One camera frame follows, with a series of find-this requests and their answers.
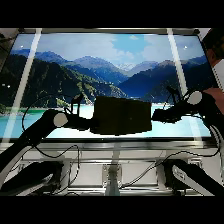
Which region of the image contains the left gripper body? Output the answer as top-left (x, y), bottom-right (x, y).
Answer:
top-left (66, 113), bottom-right (98, 132)

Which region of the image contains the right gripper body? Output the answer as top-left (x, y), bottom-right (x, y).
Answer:
top-left (151, 107), bottom-right (184, 125)

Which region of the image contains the black garment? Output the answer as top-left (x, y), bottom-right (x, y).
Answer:
top-left (89, 95), bottom-right (153, 137)

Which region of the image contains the person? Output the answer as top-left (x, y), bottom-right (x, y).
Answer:
top-left (201, 27), bottom-right (224, 115)

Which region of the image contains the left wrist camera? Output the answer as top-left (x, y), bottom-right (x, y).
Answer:
top-left (69, 93), bottom-right (85, 116)

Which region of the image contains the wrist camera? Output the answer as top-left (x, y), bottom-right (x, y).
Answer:
top-left (69, 93), bottom-right (85, 116)
top-left (165, 85), bottom-right (182, 108)

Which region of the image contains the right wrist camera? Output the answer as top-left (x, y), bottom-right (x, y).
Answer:
top-left (165, 85), bottom-right (182, 108)

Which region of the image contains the silver frame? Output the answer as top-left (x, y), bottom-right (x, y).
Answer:
top-left (0, 137), bottom-right (224, 197)

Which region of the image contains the black cable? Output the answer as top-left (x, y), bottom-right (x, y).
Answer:
top-left (21, 94), bottom-right (82, 195)
top-left (120, 123), bottom-right (222, 190)

